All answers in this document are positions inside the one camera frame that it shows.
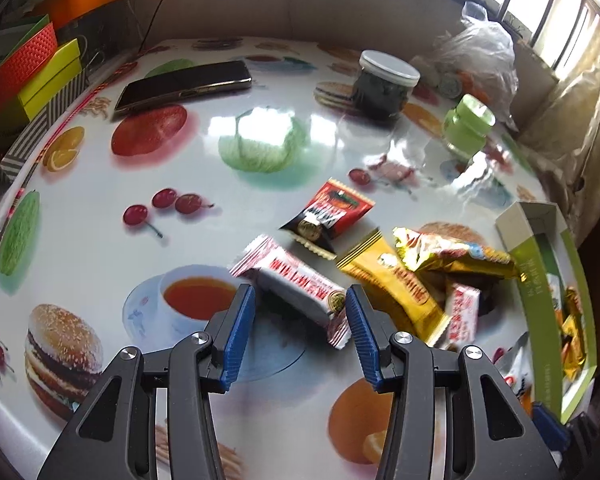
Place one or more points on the red and black candy packet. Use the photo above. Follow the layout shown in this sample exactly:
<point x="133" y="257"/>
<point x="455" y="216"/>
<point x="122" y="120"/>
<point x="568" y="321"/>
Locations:
<point x="330" y="215"/>

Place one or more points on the red textured box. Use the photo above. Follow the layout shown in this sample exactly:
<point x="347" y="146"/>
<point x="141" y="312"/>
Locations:
<point x="20" y="70"/>

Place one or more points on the green plastic jar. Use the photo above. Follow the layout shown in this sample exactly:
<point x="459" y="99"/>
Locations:
<point x="467" y="130"/>

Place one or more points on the yellow snack packet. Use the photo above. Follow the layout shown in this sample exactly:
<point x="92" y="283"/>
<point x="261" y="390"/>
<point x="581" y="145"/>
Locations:
<point x="400" y="285"/>

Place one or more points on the clear plastic bag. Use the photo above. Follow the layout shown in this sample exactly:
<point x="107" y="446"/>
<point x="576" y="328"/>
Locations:
<point x="480" y="55"/>

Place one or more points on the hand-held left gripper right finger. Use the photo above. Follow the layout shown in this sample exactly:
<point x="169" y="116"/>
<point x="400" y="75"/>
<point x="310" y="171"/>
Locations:
<point x="364" y="340"/>

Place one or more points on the yellow-green box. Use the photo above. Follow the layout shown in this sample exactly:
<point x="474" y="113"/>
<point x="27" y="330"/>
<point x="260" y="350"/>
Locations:
<point x="52" y="80"/>

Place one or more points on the black smartphone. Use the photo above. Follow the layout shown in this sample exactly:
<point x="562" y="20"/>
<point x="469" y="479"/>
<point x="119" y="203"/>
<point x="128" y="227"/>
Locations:
<point x="180" y="85"/>

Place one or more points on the black and white striped box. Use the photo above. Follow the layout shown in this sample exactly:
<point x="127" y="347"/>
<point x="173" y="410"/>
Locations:
<point x="45" y="125"/>

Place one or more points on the patterned cream curtain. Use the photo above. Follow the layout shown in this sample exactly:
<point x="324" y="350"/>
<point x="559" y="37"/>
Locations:
<point x="565" y="135"/>

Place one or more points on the clear jar with dark contents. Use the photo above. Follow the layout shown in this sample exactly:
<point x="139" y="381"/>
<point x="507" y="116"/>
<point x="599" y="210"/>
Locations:
<point x="385" y="90"/>

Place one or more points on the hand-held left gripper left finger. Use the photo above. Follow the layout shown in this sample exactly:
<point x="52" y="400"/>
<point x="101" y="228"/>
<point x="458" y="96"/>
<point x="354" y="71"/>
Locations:
<point x="237" y="340"/>

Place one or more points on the red and white snack packet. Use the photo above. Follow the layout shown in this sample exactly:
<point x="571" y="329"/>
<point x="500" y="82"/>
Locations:
<point x="295" y="285"/>
<point x="462" y="315"/>

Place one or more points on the green and white cardboard box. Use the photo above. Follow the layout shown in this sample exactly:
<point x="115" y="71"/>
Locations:
<point x="545" y="310"/>

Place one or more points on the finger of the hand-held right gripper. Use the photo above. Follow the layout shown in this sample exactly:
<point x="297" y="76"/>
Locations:
<point x="550" y="430"/>

